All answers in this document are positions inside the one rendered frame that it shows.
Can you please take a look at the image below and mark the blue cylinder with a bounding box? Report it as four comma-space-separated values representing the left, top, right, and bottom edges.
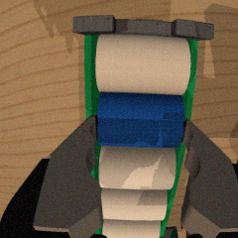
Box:
97, 92, 184, 148

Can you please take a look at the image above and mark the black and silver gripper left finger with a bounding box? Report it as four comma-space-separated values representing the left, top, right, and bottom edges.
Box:
0, 114, 103, 238

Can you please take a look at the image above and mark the dark grey bar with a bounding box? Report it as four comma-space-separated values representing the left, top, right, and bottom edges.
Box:
115, 19, 172, 37

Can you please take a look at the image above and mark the beige cylinder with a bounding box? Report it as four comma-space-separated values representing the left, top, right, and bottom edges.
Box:
95, 34, 190, 95
99, 146, 177, 189
102, 219, 161, 238
101, 187, 168, 220

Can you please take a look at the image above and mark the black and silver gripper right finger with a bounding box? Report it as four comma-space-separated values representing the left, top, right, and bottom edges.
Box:
180, 118, 238, 238

